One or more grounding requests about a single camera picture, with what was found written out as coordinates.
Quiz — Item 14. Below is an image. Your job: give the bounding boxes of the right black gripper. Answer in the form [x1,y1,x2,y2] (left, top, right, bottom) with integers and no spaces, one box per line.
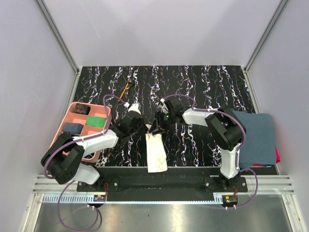
[148,111,175,135]

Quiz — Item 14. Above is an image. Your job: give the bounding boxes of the white cloth napkin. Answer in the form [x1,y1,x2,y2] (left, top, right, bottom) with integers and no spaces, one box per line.
[145,132,168,173]

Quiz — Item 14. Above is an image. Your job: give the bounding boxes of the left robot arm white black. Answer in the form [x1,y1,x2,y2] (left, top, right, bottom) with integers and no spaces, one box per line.
[41,111,148,191]

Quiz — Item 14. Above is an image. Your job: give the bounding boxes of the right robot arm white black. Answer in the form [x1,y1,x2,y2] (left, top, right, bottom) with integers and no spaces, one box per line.
[149,98,246,192]

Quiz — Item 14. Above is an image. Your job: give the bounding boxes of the green cloth in tray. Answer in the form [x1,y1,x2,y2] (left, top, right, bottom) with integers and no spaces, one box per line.
[86,116,106,128]

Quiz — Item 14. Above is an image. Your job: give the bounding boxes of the pink compartment tray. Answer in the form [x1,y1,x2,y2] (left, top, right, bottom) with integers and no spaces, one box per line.
[49,101,112,162]

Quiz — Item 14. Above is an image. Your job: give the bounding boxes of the dark patterned cloth in tray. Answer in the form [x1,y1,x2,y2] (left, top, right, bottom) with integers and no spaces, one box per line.
[73,103,91,115]

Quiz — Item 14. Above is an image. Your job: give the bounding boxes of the grey blue cloth in tray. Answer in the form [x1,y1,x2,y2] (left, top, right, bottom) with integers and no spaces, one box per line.
[63,123,84,134]

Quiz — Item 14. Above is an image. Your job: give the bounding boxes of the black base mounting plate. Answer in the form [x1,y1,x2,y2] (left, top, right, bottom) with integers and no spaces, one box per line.
[77,167,248,203]

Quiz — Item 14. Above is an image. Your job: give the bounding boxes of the blue folded cloth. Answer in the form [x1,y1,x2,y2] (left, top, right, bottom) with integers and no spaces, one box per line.
[233,111,277,169]

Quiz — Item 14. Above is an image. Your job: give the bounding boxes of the magenta cloth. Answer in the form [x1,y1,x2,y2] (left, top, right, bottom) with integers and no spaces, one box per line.
[275,147,281,163]

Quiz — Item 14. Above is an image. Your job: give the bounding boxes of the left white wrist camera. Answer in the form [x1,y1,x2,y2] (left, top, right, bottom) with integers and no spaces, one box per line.
[124,102,141,115]

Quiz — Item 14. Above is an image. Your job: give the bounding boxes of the orange handled utensil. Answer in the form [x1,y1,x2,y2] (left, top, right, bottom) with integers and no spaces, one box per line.
[119,83,129,99]

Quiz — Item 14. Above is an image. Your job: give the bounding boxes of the black handled utensil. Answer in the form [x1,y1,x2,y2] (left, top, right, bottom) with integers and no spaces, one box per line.
[124,79,135,95]

